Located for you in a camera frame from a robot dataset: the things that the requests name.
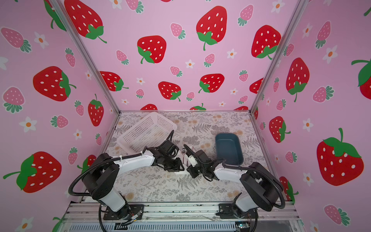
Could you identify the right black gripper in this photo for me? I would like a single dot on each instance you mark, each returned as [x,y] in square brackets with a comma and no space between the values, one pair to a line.
[191,171]

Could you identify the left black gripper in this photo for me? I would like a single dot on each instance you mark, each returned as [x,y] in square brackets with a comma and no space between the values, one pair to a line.
[178,166]

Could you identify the dark teal plastic bin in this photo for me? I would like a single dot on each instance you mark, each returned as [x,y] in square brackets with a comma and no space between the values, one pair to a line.
[228,147]

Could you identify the white plastic mesh basket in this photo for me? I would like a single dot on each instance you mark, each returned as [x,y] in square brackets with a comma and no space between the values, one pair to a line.
[150,131]

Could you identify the white paper napkin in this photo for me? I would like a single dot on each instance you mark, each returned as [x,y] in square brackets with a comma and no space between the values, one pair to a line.
[185,163]

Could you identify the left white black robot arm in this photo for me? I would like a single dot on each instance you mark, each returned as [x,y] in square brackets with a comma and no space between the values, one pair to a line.
[98,180]

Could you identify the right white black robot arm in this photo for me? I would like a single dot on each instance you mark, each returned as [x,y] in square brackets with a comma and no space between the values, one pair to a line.
[263,190]

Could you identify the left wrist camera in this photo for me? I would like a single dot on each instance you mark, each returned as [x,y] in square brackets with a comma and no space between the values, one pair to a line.
[169,148]

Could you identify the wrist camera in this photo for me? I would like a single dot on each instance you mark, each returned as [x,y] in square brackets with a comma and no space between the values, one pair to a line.
[199,157]
[169,148]

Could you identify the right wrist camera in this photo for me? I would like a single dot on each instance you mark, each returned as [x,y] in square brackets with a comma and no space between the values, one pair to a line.
[199,157]

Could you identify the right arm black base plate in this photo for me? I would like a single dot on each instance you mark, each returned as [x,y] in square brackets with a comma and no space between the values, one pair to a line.
[231,211]

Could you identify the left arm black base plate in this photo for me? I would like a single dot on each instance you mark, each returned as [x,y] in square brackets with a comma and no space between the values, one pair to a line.
[127,212]

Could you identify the aluminium frame rail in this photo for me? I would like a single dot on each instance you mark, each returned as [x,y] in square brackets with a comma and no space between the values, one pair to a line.
[181,217]

